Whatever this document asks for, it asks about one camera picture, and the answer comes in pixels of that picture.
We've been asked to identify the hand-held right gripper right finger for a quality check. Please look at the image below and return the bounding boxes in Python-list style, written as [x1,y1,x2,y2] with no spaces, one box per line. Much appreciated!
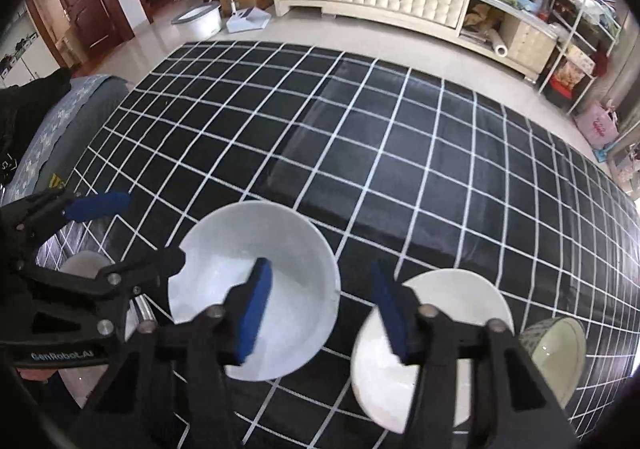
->
[370,260,583,449]

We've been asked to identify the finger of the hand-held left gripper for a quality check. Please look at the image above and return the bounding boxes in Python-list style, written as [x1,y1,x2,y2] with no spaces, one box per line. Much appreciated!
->
[0,192,132,260]
[25,251,187,337]

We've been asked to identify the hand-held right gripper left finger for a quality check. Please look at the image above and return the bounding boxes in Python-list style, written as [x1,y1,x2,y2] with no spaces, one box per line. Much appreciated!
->
[82,256,275,449]

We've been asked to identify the cream white bowl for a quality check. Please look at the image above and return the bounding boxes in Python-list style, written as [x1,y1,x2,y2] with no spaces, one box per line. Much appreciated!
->
[350,269,516,435]

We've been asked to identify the white bowl with printed outside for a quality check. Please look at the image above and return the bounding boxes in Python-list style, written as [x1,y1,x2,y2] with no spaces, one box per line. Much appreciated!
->
[167,202,341,382]

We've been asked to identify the green patterned bowl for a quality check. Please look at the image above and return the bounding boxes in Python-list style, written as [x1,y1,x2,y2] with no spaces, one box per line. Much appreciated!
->
[517,316,587,410]

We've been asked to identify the grey sofa with blue cloth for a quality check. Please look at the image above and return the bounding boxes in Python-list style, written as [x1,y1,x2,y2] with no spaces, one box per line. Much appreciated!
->
[0,74,131,202]

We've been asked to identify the black cloth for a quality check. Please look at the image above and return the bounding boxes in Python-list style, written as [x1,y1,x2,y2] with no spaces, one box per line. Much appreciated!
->
[0,68,73,170]

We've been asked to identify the black checked tablecloth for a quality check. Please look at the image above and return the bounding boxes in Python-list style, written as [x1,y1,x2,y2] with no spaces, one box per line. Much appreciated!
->
[30,40,640,449]

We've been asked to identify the white mop bucket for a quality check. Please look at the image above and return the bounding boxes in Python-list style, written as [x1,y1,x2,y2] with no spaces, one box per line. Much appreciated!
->
[171,2,222,41]

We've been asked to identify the white dustpan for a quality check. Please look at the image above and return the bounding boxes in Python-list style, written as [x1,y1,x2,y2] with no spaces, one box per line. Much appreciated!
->
[226,9,272,33]

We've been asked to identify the pink bag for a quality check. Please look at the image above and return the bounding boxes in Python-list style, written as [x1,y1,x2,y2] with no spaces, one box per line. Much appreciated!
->
[575,100,621,150]

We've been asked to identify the white metal shelf rack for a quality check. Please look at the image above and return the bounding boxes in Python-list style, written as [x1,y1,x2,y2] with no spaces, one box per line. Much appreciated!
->
[537,0,623,112]

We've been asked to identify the wall shelf with small items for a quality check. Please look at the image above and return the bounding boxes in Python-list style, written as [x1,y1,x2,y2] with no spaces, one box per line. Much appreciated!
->
[0,9,51,90]

